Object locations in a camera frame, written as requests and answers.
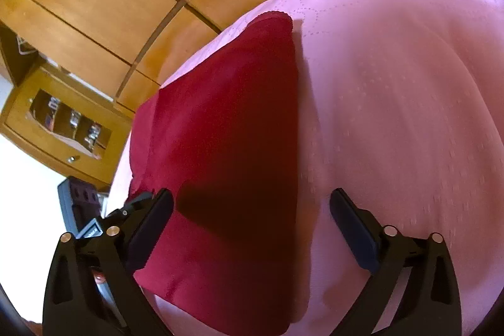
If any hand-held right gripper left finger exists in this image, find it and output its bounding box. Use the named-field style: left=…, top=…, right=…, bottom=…
left=41, top=187, right=175, bottom=336

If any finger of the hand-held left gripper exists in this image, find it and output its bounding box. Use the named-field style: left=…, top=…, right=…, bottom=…
left=117, top=191, right=157, bottom=226

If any wooden nightstand with drawer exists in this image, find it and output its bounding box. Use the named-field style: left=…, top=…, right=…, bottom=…
left=0, top=62, right=133, bottom=192

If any dark red garment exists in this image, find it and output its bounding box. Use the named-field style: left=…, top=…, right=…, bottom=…
left=128, top=12, right=304, bottom=334

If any pink bedsheet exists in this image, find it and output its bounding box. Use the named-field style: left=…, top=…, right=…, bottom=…
left=106, top=0, right=504, bottom=336

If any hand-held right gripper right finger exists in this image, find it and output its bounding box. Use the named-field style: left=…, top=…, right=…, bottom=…
left=329, top=187, right=462, bottom=336

